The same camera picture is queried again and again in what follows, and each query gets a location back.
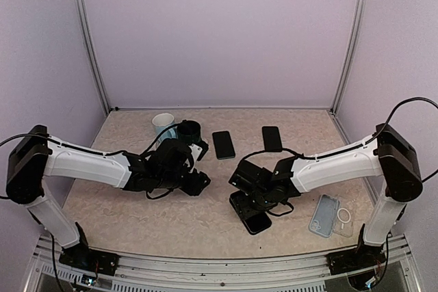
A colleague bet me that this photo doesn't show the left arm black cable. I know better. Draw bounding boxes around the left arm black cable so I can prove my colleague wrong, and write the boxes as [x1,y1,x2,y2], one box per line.
[0,133,47,148]

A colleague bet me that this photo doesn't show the black phone pink edge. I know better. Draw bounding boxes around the black phone pink edge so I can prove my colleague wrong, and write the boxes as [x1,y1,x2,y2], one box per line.
[244,213,272,235]

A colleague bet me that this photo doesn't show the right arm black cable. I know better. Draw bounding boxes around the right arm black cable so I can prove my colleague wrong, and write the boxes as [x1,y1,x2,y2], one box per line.
[239,98,438,183]

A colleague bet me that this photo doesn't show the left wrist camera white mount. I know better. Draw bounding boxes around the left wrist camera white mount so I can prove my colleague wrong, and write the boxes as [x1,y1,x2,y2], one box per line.
[189,140,209,171]

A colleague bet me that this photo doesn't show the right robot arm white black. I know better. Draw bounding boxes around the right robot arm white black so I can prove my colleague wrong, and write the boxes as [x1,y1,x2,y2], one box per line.
[229,124,423,267]

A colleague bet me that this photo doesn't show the light blue phone case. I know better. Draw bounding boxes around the light blue phone case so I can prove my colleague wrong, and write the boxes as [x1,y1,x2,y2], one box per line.
[308,194,340,238]

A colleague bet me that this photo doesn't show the right aluminium frame post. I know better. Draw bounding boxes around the right aluminium frame post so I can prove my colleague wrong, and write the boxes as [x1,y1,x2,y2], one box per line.
[331,0,366,116]

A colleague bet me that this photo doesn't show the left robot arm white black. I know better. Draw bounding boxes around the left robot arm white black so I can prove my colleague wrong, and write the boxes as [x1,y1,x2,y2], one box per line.
[5,125,211,268]

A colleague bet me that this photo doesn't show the black phone upper middle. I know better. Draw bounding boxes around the black phone upper middle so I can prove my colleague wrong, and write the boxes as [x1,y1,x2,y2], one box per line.
[212,131,235,160]

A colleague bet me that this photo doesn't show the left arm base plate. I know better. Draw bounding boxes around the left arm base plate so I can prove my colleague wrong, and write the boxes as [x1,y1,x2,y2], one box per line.
[59,249,120,276]

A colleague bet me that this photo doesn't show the aluminium frame post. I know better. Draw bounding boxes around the aluminium frame post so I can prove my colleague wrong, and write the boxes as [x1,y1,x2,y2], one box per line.
[75,0,111,116]
[331,0,366,116]

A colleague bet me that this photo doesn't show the dark green ceramic mug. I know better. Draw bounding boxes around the dark green ceramic mug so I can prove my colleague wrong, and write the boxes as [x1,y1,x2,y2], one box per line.
[177,120,202,144]

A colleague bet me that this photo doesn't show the light blue ceramic mug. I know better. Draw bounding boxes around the light blue ceramic mug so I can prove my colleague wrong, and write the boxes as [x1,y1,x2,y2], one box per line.
[151,113,175,135]

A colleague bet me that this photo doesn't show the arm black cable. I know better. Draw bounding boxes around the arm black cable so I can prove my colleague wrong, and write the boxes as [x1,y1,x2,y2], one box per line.
[239,98,438,183]
[0,133,47,148]

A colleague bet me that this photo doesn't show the front aluminium rail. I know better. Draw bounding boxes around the front aluminium rail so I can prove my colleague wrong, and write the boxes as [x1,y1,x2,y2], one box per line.
[19,237,423,291]

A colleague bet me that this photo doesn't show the clear magsafe phone case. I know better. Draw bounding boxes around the clear magsafe phone case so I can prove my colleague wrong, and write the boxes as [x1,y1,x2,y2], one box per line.
[333,198,355,238]

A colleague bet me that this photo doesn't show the black phone case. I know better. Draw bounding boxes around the black phone case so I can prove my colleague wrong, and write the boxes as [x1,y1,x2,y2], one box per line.
[228,191,274,236]

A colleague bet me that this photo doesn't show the left aluminium frame post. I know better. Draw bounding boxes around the left aluminium frame post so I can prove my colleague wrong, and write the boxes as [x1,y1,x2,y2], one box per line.
[75,0,111,116]

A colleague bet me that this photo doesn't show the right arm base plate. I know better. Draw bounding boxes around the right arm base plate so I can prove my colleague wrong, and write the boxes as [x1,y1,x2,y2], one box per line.
[326,249,386,276]

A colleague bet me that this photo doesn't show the black phone upper right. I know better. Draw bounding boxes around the black phone upper right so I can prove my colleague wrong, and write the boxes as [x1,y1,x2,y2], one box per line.
[261,126,283,152]

